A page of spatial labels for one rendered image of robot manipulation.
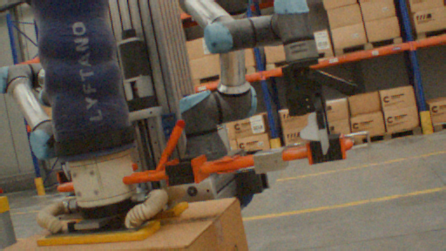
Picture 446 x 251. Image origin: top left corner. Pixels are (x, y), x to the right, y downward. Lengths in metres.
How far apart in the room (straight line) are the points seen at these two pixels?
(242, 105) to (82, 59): 0.65
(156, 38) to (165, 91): 0.21
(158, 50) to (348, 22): 6.55
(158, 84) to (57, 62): 0.71
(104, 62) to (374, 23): 7.22
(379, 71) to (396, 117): 1.55
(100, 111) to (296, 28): 0.52
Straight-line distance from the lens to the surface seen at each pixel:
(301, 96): 1.02
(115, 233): 1.13
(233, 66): 1.54
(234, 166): 1.07
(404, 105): 8.19
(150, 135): 1.78
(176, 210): 1.25
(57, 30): 1.19
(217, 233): 1.14
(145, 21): 1.85
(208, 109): 1.57
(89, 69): 1.17
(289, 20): 1.03
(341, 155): 1.02
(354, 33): 8.14
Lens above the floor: 1.22
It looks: 3 degrees down
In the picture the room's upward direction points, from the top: 12 degrees counter-clockwise
